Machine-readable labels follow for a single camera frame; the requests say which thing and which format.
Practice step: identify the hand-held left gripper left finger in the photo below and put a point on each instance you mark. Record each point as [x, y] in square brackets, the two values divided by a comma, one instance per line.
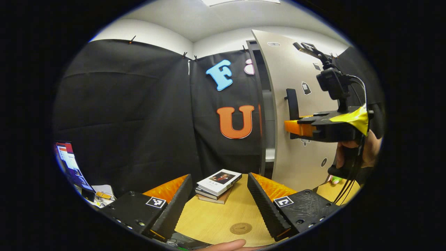
[174, 212]

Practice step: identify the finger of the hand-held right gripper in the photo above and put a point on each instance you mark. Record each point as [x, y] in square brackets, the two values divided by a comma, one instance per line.
[299, 128]

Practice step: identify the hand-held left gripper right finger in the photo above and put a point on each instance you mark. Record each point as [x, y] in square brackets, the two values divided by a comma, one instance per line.
[264, 209]

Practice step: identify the round brown coaster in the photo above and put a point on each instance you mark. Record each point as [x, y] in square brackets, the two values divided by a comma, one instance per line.
[240, 228]

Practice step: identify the grey cabinet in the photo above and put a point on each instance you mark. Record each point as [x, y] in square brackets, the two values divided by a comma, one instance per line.
[268, 104]

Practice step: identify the beige cabinet door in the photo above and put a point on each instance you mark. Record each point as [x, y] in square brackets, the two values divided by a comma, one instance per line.
[284, 69]

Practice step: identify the dark thin book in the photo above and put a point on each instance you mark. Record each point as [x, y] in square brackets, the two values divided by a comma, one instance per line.
[205, 194]

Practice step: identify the brown book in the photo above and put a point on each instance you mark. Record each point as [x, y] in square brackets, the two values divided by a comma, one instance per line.
[217, 200]

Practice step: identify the small green pink toy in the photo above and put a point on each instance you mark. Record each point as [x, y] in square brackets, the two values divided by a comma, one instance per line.
[336, 180]

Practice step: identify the white book with portrait cover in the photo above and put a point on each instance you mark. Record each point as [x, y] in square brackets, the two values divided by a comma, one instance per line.
[219, 181]

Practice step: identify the small yellow object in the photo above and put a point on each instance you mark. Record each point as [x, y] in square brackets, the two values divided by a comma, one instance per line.
[104, 195]

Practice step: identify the black backdrop cloth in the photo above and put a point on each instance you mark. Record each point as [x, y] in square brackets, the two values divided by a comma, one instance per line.
[122, 122]

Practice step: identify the computer monitor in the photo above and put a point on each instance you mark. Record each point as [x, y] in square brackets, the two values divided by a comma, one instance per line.
[71, 164]

